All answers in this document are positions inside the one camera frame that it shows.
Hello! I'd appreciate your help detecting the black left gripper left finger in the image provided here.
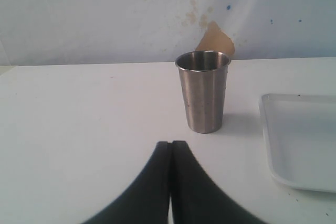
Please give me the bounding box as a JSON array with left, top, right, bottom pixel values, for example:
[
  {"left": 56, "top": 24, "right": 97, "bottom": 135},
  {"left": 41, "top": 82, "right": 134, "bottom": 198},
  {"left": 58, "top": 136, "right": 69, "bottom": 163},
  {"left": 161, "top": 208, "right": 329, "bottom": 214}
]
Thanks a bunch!
[{"left": 86, "top": 142, "right": 172, "bottom": 223}]

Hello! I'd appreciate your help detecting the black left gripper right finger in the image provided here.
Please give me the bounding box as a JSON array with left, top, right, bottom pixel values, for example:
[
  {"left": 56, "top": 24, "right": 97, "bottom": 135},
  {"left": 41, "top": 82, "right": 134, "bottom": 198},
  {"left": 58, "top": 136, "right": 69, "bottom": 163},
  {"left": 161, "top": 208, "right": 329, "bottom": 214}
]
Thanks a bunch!
[{"left": 170, "top": 141, "right": 263, "bottom": 223}]

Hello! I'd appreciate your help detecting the stainless steel cup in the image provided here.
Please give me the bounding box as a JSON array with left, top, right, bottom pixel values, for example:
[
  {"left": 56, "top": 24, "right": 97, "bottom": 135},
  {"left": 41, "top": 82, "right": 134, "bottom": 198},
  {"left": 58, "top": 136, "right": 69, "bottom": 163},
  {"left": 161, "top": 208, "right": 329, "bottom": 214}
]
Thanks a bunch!
[{"left": 175, "top": 51, "right": 231, "bottom": 134}]

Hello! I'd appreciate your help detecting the white rectangular tray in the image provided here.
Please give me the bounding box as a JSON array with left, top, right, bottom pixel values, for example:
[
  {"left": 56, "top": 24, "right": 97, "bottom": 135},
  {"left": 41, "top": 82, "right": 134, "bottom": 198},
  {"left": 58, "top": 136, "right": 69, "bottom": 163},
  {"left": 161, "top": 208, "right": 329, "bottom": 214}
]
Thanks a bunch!
[{"left": 259, "top": 93, "right": 335, "bottom": 193}]

